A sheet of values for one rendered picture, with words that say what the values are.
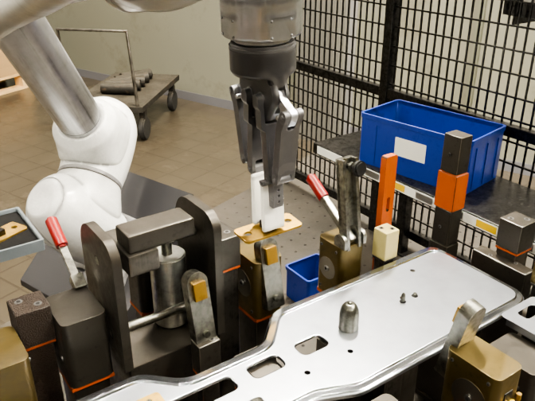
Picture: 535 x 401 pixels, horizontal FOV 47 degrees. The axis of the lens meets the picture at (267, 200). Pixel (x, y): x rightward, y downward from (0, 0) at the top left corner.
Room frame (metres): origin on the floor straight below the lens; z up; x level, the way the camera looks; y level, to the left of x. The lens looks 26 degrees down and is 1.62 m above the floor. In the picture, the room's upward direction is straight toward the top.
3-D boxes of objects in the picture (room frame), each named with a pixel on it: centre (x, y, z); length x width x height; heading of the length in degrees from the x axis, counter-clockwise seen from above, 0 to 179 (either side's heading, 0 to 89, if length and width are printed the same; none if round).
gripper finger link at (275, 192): (0.67, -0.01, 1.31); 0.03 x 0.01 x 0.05; 31
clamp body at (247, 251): (0.96, 0.03, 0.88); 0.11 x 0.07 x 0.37; 35
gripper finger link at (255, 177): (0.71, 0.01, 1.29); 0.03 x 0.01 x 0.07; 121
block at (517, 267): (1.04, -0.46, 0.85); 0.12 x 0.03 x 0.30; 35
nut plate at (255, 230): (0.70, 0.00, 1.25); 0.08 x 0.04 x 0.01; 121
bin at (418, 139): (1.42, -0.39, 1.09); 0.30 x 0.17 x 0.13; 44
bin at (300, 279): (1.35, -0.12, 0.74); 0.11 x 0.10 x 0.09; 125
